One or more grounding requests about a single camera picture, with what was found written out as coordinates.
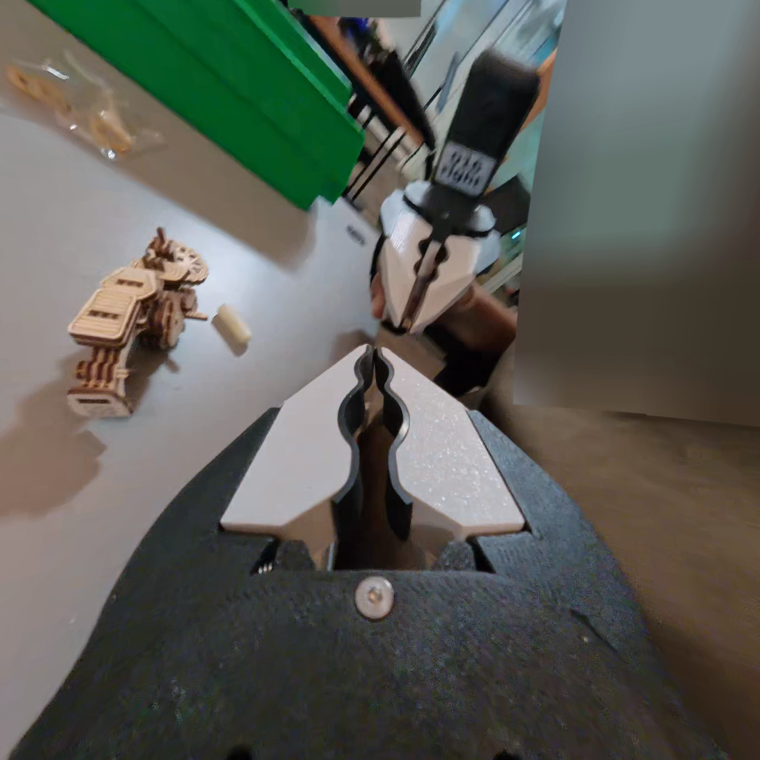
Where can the green plastic bin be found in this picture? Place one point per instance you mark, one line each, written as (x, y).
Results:
(208, 77)

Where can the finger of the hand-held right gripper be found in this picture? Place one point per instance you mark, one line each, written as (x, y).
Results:
(460, 267)
(401, 261)

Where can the person's right hand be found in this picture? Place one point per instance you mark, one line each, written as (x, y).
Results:
(490, 317)

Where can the wooden puzzle model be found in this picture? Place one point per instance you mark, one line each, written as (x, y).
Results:
(127, 314)

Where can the pale cylindrical stick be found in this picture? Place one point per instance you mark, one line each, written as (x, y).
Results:
(233, 323)

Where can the brown wooden table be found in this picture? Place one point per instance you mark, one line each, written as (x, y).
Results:
(380, 89)

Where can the grey desk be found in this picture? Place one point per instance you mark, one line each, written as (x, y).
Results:
(59, 237)

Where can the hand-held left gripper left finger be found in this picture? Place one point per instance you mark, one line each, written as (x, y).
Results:
(291, 457)

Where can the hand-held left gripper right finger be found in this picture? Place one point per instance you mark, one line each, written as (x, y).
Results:
(454, 463)

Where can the clear bag of wooden parts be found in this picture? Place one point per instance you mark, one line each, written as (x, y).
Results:
(77, 107)

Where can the person's brown clothing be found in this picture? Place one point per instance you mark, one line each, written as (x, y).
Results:
(641, 564)

